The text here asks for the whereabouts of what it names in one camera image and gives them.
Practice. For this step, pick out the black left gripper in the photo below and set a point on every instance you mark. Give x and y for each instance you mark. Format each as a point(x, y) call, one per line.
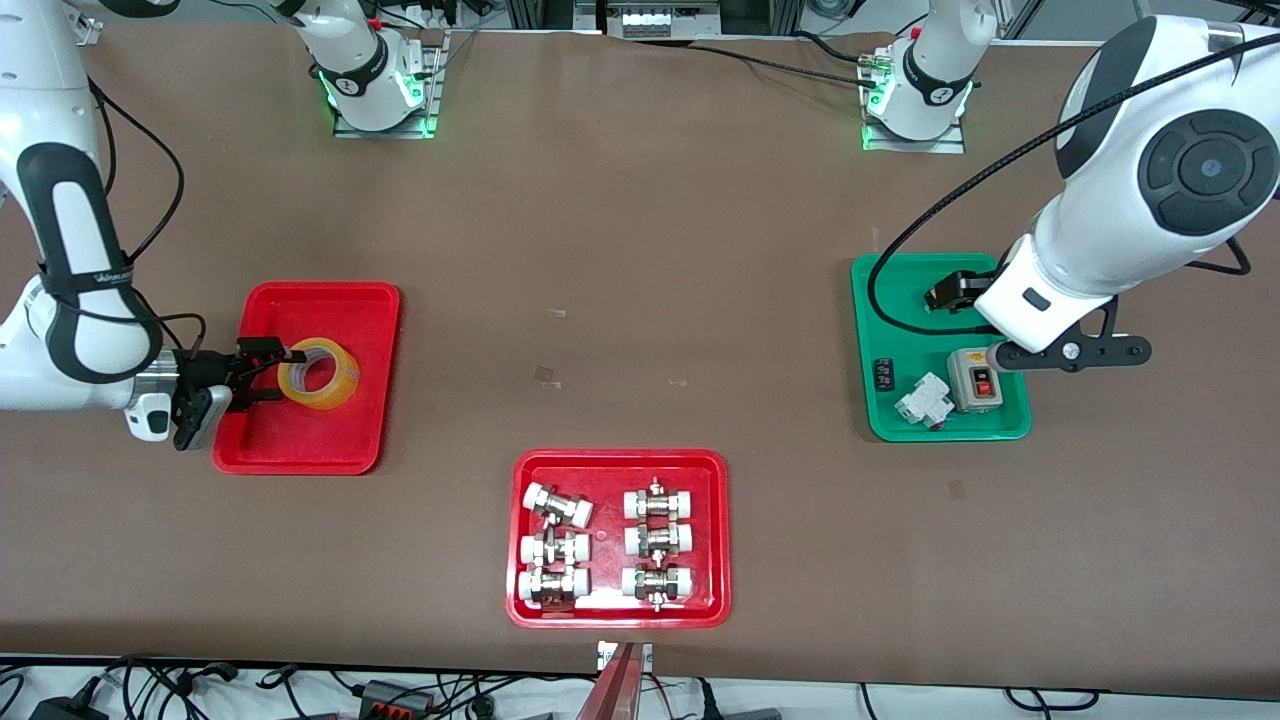
point(962, 286)

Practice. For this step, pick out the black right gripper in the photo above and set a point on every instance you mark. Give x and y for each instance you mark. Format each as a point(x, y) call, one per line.
point(204, 371)

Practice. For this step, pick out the yellow tape roll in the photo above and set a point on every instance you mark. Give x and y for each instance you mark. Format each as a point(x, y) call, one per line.
point(340, 395)

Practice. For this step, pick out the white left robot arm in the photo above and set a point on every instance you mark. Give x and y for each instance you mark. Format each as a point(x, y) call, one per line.
point(1100, 240)

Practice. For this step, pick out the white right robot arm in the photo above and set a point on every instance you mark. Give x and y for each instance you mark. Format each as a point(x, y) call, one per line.
point(30, 370)

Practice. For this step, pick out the empty red plastic tray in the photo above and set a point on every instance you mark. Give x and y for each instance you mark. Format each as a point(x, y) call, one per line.
point(320, 440)

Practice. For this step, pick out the green plastic tray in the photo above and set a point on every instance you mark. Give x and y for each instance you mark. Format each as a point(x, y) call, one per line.
point(900, 420)

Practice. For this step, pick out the red tray with fittings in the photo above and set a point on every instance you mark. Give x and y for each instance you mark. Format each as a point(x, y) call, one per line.
point(610, 600)

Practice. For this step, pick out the small black terminal block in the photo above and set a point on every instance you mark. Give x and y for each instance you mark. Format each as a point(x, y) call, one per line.
point(884, 374)

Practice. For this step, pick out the white circuit breaker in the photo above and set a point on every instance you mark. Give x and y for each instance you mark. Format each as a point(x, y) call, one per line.
point(922, 402)

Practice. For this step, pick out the white metal pipe fitting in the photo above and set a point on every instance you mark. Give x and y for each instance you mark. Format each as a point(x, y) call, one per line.
point(657, 583)
point(659, 502)
point(658, 540)
point(558, 505)
point(553, 585)
point(553, 549)

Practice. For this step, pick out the black orange connector box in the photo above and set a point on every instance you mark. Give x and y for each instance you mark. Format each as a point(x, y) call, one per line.
point(395, 698)

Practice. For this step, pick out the black power adapter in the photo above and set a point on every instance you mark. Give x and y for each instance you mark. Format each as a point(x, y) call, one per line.
point(65, 708)

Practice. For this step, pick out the white power strip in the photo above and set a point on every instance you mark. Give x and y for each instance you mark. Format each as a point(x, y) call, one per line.
point(650, 22)

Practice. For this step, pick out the silver clamp plate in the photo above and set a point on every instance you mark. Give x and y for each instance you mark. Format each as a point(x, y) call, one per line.
point(643, 655)

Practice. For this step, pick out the red metal bar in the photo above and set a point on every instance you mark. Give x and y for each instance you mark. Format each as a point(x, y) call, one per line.
point(615, 695)

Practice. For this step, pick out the grey push button switch box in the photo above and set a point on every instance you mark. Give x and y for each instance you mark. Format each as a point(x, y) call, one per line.
point(972, 390)

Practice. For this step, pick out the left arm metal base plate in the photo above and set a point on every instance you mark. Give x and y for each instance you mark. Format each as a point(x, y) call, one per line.
point(945, 142)

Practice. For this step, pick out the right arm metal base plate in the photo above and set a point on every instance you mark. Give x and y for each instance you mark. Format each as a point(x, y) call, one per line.
point(432, 90)

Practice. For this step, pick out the aluminium frame profile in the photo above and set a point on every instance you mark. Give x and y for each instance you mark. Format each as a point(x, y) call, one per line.
point(90, 30)

